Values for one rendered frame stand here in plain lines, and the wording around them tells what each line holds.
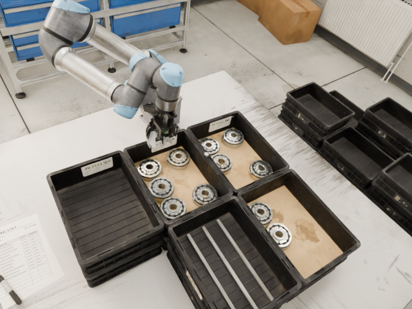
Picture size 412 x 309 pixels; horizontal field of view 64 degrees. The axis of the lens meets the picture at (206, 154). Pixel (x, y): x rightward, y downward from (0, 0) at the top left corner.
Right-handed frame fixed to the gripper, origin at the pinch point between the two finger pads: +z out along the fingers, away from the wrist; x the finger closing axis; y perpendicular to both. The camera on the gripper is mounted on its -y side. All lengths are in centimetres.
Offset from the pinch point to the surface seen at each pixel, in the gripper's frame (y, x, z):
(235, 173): 18.1, 32.6, 12.9
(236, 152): 8.1, 40.1, 11.9
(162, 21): -188, 110, 46
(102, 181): -4.4, -19.9, 20.0
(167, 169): 2.4, 6.4, 16.3
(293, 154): 15, 78, 20
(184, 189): 15.3, 8.0, 16.2
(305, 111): -17, 126, 27
